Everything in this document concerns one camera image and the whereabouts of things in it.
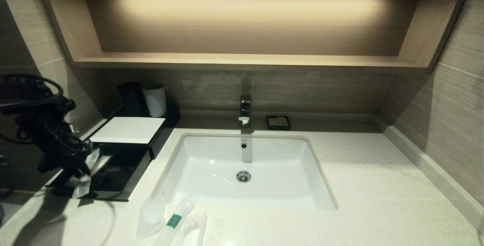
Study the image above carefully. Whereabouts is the long clear packet green print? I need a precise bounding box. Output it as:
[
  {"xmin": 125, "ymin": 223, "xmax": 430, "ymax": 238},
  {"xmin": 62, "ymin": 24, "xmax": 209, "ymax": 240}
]
[{"xmin": 70, "ymin": 148, "xmax": 102, "ymax": 199}]

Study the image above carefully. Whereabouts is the black drawer of box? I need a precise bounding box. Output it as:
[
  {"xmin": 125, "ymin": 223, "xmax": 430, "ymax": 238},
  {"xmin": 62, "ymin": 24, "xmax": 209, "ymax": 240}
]
[{"xmin": 47, "ymin": 144, "xmax": 153, "ymax": 202}]

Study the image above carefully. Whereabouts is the black cup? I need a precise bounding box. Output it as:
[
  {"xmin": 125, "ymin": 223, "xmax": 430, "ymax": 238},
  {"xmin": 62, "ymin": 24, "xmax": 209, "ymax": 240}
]
[{"xmin": 117, "ymin": 82, "xmax": 147, "ymax": 117}]

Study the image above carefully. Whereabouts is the crumpled clear plastic packet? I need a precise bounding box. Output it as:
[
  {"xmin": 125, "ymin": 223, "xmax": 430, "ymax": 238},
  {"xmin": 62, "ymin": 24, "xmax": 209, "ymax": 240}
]
[{"xmin": 136, "ymin": 193, "xmax": 167, "ymax": 239}]

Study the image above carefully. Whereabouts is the white cup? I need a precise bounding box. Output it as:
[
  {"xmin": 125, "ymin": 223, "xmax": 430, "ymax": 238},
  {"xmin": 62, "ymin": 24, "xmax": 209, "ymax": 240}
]
[{"xmin": 142, "ymin": 84, "xmax": 167, "ymax": 118}]

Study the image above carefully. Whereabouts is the toothbrush packet dark green band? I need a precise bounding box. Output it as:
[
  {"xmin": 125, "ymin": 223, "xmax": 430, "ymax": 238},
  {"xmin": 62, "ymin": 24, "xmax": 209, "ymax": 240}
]
[{"xmin": 151, "ymin": 201, "xmax": 197, "ymax": 246}]

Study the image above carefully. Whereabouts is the white ceramic sink basin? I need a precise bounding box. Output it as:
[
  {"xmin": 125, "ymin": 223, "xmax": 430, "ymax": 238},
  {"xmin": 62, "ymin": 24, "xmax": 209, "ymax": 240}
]
[{"xmin": 151, "ymin": 133, "xmax": 338, "ymax": 210}]

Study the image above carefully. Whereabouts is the flat packet with cotton swabs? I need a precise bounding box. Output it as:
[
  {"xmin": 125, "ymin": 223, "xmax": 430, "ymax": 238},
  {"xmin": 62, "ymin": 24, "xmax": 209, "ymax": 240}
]
[{"xmin": 181, "ymin": 212, "xmax": 208, "ymax": 246}]

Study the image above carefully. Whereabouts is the chrome faucet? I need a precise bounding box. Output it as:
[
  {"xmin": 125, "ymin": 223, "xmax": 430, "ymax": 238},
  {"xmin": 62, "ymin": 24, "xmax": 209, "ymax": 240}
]
[{"xmin": 238, "ymin": 95, "xmax": 253, "ymax": 128}]

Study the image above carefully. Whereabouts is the black soap dish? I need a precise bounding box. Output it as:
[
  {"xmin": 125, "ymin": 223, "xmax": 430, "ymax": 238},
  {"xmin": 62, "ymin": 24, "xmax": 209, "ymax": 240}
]
[{"xmin": 267, "ymin": 115, "xmax": 292, "ymax": 131}]

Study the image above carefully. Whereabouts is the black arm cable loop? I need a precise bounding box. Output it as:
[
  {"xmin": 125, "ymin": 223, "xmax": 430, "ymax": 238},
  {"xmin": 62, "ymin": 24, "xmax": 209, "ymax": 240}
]
[{"xmin": 0, "ymin": 74, "xmax": 65, "ymax": 107}]

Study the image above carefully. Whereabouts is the wooden wall shelf niche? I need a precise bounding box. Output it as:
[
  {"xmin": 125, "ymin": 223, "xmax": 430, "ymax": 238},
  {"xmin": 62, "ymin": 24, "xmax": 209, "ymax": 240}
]
[{"xmin": 34, "ymin": 0, "xmax": 469, "ymax": 73}]

